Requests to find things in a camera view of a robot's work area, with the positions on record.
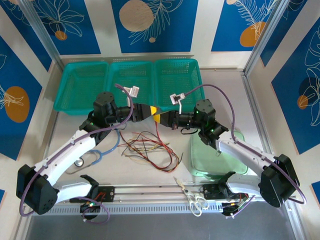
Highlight aluminium side rail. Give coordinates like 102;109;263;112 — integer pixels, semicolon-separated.
13;62;63;240
241;69;306;240

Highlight aluminium frame post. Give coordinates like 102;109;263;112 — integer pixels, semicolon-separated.
243;0;295;76
17;0;66;72

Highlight white handled scissors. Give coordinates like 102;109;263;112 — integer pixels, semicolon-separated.
173;176;210;217

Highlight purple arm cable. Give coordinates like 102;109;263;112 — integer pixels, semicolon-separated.
184;83;308;221
19;83;135;225

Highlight thin red wire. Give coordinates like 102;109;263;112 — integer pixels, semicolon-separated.
119;121;180;173

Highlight thin black wire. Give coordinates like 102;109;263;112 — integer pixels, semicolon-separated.
122;147;161;166
172;149;185;173

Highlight aluminium front rail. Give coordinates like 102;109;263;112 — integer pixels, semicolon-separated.
23;184;297;216

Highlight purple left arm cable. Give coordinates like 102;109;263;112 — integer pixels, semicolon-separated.
19;83;135;225

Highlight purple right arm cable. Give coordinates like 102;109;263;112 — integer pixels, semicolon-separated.
184;83;308;221

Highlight blue stethoscope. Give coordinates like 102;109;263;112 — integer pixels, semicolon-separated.
65;128;121;176

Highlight thin brown wire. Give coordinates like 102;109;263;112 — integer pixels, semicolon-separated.
122;132;161;157

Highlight teal perforated plastic basket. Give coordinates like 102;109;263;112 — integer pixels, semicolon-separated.
153;58;207;113
103;61;157;116
53;61;111;116

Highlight small circuit board with LEDs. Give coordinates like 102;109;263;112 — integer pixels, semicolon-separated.
79;201;101;213
221;199;248;216

